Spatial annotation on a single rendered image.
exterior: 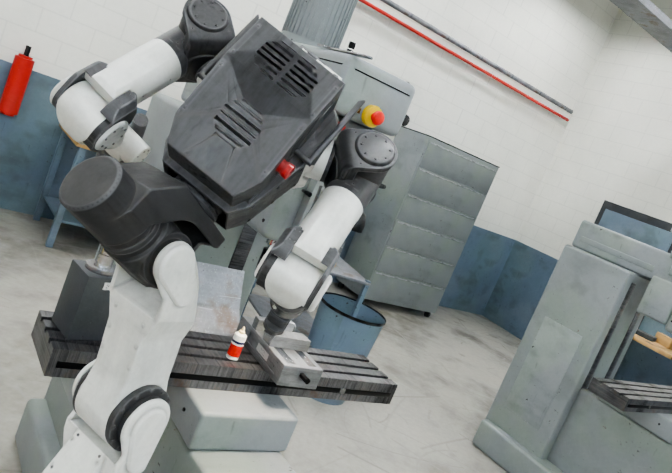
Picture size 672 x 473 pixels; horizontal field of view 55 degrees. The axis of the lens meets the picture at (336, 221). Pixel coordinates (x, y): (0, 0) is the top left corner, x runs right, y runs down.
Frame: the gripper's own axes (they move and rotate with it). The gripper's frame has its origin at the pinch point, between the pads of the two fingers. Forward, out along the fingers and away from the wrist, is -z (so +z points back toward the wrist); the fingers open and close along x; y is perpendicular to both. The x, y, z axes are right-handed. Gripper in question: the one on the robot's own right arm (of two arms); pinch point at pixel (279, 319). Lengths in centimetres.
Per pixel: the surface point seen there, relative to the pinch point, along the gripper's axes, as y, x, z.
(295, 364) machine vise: -10.3, 7.0, -37.7
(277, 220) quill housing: 16.7, 30.7, -9.5
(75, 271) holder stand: 54, -12, -17
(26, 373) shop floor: 99, -11, -190
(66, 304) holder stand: 52, -19, -23
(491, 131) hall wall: -81, 567, -423
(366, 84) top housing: 14, 60, 28
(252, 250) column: 25, 46, -63
